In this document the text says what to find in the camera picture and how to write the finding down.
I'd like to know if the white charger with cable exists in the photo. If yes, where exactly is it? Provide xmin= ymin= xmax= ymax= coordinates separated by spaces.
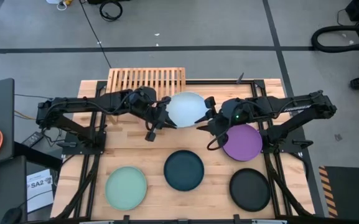
xmin=45 ymin=0 xmax=74 ymax=12

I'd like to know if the dark teal plate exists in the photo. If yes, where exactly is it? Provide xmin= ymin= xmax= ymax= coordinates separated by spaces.
xmin=163 ymin=149 xmax=205 ymax=192

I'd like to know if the wooden slatted shelf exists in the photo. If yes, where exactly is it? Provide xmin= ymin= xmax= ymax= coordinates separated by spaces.
xmin=103 ymin=67 xmax=187 ymax=125

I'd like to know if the black plate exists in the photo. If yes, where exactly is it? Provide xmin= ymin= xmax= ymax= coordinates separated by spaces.
xmin=228 ymin=167 xmax=272 ymax=213

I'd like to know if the thin black floor cable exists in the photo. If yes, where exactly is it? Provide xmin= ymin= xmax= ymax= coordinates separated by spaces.
xmin=78 ymin=0 xmax=112 ymax=68

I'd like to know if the dark grey desk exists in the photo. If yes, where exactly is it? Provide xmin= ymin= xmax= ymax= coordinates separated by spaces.
xmin=0 ymin=155 xmax=28 ymax=224

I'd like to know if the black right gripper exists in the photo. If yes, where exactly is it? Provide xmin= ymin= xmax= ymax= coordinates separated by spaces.
xmin=193 ymin=107 xmax=230 ymax=138

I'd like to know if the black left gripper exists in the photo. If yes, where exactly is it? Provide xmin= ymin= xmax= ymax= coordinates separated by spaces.
xmin=146 ymin=95 xmax=178 ymax=131

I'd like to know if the black vacuum hose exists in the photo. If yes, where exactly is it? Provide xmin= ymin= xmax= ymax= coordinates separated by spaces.
xmin=310 ymin=24 xmax=359 ymax=54

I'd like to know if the black computer mouse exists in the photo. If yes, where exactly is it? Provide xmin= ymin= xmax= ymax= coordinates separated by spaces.
xmin=0 ymin=207 xmax=23 ymax=224

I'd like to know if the light blue plate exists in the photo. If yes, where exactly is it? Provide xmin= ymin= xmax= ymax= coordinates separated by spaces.
xmin=166 ymin=91 xmax=210 ymax=129

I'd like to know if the white printed paper sheet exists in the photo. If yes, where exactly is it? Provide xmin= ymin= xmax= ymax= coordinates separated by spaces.
xmin=26 ymin=168 xmax=55 ymax=214

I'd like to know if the black metal table frame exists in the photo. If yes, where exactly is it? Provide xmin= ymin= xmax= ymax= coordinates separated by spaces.
xmin=54 ymin=79 xmax=315 ymax=224

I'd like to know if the mint green plate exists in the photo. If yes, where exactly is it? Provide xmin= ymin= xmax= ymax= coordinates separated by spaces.
xmin=105 ymin=166 xmax=148 ymax=212

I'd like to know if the coiled black cable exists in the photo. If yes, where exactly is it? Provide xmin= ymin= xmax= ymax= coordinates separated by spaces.
xmin=99 ymin=0 xmax=124 ymax=22

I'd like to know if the black hazard striped mat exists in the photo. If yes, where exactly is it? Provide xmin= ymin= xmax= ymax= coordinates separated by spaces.
xmin=318 ymin=165 xmax=359 ymax=218

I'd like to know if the purple plate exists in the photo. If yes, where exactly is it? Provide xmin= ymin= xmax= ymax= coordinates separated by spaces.
xmin=221 ymin=123 xmax=263 ymax=162

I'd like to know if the black power adapter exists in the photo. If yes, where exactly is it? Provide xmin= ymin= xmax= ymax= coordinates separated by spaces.
xmin=21 ymin=131 xmax=45 ymax=149

